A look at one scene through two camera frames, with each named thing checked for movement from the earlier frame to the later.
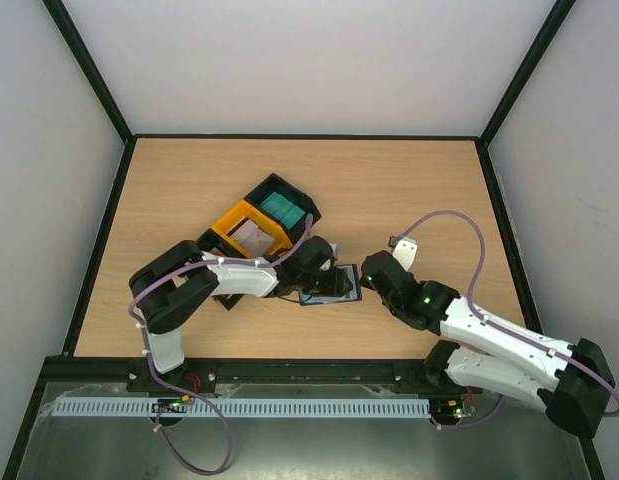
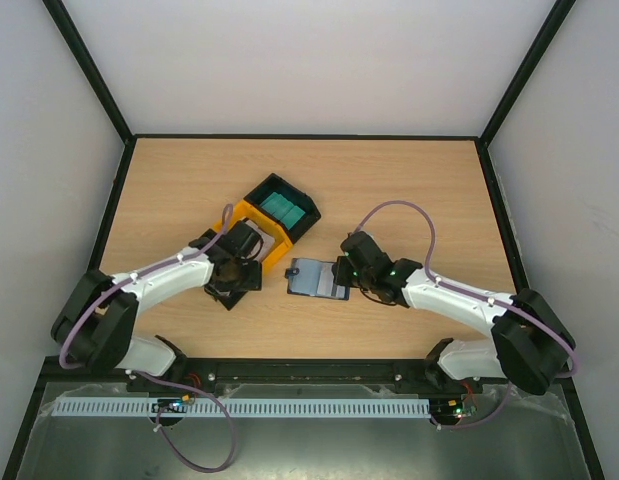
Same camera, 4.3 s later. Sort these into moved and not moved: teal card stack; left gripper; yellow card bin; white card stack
Moved: left gripper
Not moved: white card stack; yellow card bin; teal card stack
